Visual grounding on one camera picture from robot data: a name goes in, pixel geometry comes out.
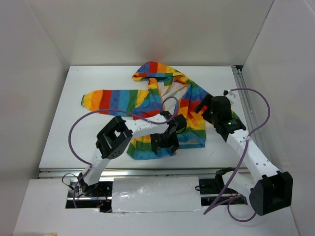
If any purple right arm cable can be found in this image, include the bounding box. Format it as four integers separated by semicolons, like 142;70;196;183
203;88;271;223

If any rainbow striped hooded jacket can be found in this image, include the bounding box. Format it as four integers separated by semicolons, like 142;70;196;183
81;61;208;149

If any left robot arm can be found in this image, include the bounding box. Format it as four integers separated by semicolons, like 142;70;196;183
68;111;187;196

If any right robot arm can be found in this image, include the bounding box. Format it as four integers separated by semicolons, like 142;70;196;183
195;95;293;216

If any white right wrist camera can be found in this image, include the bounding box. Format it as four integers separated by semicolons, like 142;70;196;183
223;90;236;98

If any white front cover panel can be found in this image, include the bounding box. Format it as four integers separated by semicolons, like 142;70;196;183
111;177;202;213

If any aluminium frame rail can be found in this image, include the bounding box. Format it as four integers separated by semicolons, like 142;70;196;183
38;65;275;179

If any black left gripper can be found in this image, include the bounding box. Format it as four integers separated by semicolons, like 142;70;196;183
150;132;178;154

